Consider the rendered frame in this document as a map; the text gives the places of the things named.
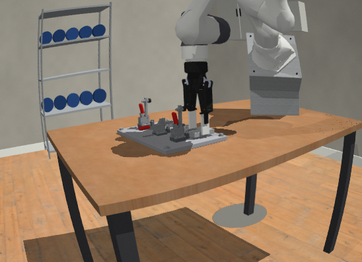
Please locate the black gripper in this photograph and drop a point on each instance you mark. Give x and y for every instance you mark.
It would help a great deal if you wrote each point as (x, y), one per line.
(195, 81)

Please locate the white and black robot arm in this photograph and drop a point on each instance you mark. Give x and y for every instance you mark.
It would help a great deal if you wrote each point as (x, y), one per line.
(196, 29)

